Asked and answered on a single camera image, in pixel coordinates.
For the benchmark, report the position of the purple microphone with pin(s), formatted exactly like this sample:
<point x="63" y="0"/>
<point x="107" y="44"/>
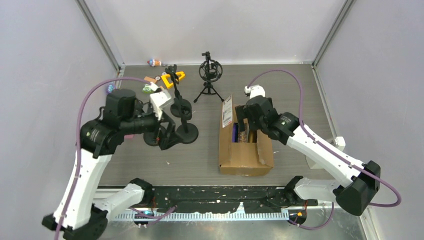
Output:
<point x="234" y="136"/>

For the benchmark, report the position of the black tripod shock mount stand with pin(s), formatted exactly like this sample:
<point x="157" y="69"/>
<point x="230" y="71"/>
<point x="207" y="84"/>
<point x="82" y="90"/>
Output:
<point x="210" y="71"/>

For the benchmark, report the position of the gold microphone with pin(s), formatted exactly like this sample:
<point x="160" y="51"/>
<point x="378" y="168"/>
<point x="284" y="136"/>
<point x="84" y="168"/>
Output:
<point x="252" y="136"/>

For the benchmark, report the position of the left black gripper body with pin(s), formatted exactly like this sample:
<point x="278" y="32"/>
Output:
<point x="163" y="131"/>

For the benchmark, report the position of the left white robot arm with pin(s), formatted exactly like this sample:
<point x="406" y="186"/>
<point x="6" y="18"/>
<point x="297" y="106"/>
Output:
<point x="79" y="216"/>

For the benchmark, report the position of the pink plastic holder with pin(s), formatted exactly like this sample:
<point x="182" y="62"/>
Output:
<point x="129" y="136"/>

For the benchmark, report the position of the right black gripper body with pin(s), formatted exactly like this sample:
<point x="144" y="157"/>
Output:
<point x="246" y="117"/>

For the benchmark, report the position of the black mic stand round base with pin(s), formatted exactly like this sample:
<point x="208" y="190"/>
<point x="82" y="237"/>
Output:
<point x="172" y="71"/>

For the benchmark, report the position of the small colourful toy figure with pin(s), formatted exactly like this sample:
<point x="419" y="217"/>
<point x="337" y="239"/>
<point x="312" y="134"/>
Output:
<point x="154" y="63"/>

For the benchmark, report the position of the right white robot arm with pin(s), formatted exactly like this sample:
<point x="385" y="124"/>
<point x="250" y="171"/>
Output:
<point x="353" y="187"/>

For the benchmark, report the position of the orange wooden block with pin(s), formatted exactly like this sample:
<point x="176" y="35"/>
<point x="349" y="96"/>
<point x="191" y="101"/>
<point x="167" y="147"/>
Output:
<point x="150" y="79"/>

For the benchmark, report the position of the cardboard box with label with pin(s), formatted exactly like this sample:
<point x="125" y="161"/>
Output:
<point x="242" y="159"/>

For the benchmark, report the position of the green toy block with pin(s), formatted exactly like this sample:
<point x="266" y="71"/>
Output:
<point x="147" y="89"/>

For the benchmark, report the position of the black mic stand wide clip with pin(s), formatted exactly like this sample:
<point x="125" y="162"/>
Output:
<point x="188" y="132"/>

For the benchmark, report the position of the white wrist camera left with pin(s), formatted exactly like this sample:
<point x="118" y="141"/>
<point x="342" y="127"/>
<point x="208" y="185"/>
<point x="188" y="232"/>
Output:
<point x="159" y="99"/>

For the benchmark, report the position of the black mic stand front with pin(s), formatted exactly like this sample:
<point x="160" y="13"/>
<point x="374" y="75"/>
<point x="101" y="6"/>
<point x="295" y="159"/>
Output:
<point x="152" y="138"/>

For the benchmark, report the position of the glitter microphone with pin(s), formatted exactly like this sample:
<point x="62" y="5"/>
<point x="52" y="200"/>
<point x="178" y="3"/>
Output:
<point x="243" y="136"/>

